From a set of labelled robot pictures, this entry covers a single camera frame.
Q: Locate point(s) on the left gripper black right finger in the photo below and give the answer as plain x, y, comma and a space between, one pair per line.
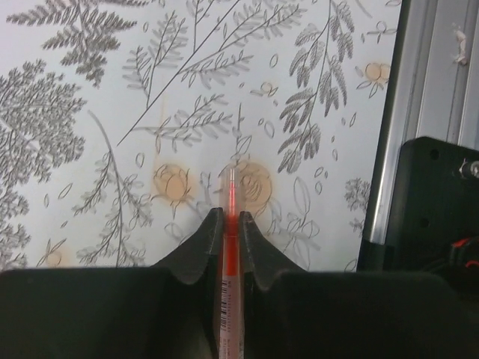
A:
293, 313

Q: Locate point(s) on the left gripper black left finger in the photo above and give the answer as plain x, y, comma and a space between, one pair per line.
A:
165, 310

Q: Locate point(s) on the orange thin pen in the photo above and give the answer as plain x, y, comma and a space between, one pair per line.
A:
231, 335

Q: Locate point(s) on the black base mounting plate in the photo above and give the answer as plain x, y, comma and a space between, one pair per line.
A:
433, 218

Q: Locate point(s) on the floral patterned table mat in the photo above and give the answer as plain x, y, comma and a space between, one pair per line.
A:
118, 119

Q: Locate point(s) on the aluminium table frame rail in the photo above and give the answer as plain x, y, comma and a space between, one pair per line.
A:
433, 92

